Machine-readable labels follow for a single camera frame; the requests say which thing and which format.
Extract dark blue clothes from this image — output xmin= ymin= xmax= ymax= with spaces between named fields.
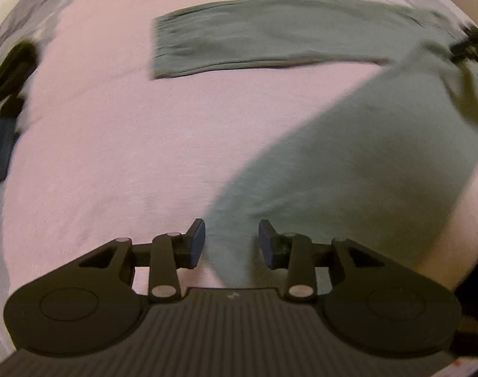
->
xmin=0 ymin=119 xmax=20 ymax=183

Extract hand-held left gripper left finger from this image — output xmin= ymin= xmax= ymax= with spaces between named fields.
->
xmin=79 ymin=219 xmax=207 ymax=304

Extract pink bed sheet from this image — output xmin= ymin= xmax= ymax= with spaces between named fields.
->
xmin=0 ymin=0 xmax=478 ymax=362

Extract green pants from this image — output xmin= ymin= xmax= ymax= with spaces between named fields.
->
xmin=150 ymin=0 xmax=478 ymax=289

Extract black bag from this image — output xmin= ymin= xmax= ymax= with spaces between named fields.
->
xmin=0 ymin=42 xmax=40 ymax=120

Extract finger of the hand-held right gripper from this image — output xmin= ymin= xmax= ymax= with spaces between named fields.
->
xmin=450 ymin=27 xmax=478 ymax=64

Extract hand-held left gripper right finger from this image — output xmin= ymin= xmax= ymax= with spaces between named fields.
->
xmin=258 ymin=219 xmax=386 ymax=303

